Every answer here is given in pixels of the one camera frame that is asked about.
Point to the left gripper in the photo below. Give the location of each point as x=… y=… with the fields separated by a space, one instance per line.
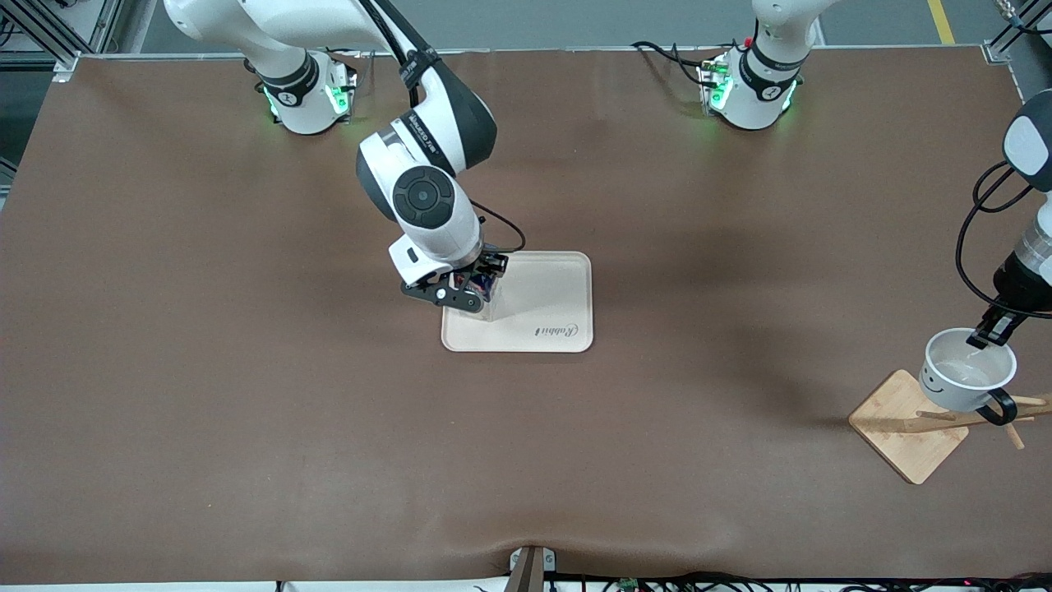
x=1017 y=289

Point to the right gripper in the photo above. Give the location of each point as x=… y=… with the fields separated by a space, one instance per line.
x=491 y=265

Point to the blue milk carton green cap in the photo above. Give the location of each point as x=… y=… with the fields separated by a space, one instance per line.
x=477 y=288

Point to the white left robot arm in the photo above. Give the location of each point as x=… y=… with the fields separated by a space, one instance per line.
x=764 y=90

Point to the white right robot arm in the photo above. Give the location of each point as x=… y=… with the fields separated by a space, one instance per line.
x=444 y=230

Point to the wooden cup rack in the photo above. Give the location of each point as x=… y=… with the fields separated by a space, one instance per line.
x=908 y=444

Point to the beige plastic tray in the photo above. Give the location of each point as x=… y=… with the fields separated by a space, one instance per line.
x=542 y=316

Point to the brown table mat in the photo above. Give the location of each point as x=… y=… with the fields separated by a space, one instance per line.
x=526 y=460

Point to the aluminium frame profile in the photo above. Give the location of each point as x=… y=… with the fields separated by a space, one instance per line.
x=998 y=51
x=62 y=49

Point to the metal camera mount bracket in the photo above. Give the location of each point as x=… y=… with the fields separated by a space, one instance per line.
x=530 y=571

